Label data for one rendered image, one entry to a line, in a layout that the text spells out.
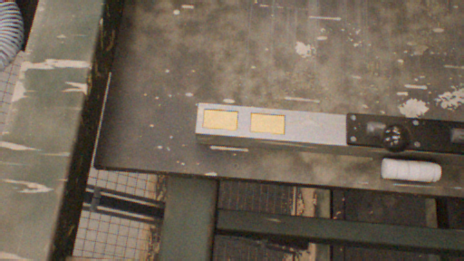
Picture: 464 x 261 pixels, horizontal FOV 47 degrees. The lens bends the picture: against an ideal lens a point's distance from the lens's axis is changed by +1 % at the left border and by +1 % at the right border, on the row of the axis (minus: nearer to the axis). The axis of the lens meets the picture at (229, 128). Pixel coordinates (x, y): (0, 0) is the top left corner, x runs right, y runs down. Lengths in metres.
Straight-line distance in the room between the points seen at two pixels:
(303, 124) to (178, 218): 0.23
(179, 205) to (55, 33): 0.31
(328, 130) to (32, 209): 0.42
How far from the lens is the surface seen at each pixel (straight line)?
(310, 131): 0.79
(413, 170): 0.82
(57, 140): 0.74
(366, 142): 0.79
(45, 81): 0.78
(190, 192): 0.82
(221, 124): 0.78
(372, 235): 0.86
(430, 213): 2.45
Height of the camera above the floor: 2.03
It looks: 27 degrees down
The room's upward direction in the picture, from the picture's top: 72 degrees counter-clockwise
